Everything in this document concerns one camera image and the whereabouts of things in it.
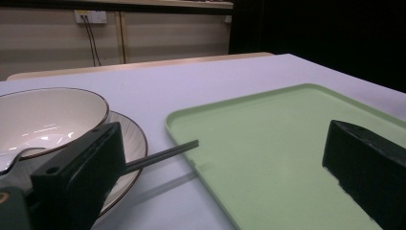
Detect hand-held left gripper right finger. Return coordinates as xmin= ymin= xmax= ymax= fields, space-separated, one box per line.
xmin=322 ymin=119 xmax=406 ymax=230

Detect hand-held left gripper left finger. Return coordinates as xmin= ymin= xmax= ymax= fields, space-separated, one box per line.
xmin=30 ymin=121 xmax=127 ymax=230

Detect white plate with brown rim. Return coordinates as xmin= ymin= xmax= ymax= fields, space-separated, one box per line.
xmin=0 ymin=110 xmax=148 ymax=219

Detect cream bowl with brown rim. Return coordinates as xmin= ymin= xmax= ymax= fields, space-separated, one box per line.
xmin=0 ymin=87 xmax=110 ymax=160

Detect dark grey chopsticks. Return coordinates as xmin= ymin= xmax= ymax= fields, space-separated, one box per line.
xmin=123 ymin=139 xmax=200 ymax=175

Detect light green plastic tray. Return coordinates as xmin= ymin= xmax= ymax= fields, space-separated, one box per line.
xmin=165 ymin=82 xmax=406 ymax=230

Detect black cable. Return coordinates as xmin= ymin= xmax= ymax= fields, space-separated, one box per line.
xmin=84 ymin=14 xmax=102 ymax=67
xmin=81 ymin=14 xmax=97 ymax=67

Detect white wall socket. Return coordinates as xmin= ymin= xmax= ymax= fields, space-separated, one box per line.
xmin=74 ymin=10 xmax=108 ymax=25

